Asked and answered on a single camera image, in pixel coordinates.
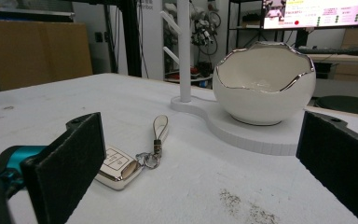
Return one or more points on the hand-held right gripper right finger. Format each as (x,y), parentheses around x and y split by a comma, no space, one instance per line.
(338,155)

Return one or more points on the brown cardboard board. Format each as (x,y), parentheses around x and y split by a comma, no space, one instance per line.
(34,53)

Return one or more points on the white banner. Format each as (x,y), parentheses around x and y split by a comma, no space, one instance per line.
(152,40)

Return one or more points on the wooden desk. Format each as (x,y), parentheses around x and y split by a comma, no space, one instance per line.
(351,67)

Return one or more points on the computer monitor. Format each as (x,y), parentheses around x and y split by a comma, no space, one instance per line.
(317,14)

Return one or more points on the black keyboard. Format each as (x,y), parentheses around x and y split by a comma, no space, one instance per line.
(332,51)

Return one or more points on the white eggshell bowl silver rim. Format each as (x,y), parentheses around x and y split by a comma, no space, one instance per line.
(261,102)

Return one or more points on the black round stool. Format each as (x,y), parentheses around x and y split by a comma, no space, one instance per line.
(349,105)

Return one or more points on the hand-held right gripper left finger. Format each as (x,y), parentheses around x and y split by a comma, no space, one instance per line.
(68,161)

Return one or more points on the white stand with pegs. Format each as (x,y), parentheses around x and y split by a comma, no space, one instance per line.
(185,62)

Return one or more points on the black metal post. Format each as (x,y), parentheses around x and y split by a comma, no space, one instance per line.
(132,37)

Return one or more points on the black shelf rack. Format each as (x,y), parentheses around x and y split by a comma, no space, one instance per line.
(234,28)

